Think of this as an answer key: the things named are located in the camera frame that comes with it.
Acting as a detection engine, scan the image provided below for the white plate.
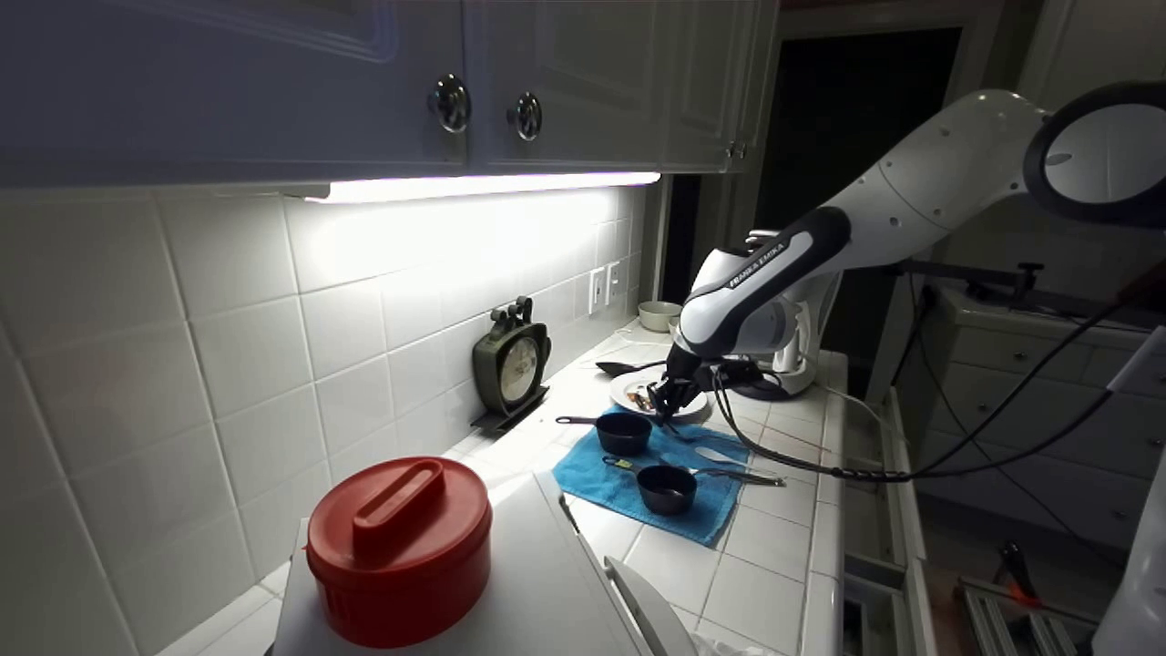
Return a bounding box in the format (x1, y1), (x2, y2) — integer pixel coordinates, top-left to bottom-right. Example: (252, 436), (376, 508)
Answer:
(610, 367), (713, 426)

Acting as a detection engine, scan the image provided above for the metal cabinet knob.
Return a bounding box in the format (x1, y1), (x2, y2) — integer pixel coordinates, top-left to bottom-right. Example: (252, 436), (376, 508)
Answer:
(429, 69), (474, 138)
(506, 86), (547, 144)

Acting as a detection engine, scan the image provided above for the under cabinet light bar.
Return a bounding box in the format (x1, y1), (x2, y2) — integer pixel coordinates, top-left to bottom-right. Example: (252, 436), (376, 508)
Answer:
(294, 167), (666, 208)

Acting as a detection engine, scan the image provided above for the dark metal bar fixture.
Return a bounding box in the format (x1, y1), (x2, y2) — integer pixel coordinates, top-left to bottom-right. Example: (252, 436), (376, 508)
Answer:
(904, 254), (1051, 306)

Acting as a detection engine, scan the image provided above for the blue towel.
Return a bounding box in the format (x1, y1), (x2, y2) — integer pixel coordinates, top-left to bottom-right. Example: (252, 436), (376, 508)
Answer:
(552, 415), (759, 553)

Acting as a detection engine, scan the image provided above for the white drawer cabinet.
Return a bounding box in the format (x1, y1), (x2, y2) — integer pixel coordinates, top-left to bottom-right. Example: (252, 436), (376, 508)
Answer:
(915, 285), (1166, 549)

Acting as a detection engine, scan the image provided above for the black measuring cup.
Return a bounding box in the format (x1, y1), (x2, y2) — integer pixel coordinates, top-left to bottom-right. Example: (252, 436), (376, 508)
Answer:
(553, 408), (657, 463)
(633, 463), (701, 516)

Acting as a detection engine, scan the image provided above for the red handled tool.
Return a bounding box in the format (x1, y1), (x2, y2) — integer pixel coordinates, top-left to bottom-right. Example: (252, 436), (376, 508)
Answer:
(993, 542), (1051, 613)

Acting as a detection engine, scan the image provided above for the metal rail frame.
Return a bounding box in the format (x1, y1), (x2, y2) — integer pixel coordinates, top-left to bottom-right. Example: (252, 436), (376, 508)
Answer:
(959, 576), (1097, 656)

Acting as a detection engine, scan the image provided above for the white coffee maker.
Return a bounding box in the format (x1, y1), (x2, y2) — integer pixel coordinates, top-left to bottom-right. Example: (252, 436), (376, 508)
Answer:
(732, 231), (848, 399)

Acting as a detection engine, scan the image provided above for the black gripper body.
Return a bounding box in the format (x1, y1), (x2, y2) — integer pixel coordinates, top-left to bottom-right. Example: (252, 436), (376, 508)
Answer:
(662, 341), (722, 396)

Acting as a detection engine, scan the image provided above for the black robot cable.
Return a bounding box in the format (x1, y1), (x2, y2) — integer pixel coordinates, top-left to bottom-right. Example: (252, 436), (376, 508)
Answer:
(707, 288), (1166, 487)

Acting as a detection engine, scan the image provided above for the white bowl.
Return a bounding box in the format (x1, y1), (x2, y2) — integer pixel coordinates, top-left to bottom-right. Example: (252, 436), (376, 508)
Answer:
(633, 299), (687, 335)

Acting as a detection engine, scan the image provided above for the white upper cabinet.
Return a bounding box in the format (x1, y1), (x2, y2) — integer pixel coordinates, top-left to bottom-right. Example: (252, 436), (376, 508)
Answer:
(0, 0), (759, 193)

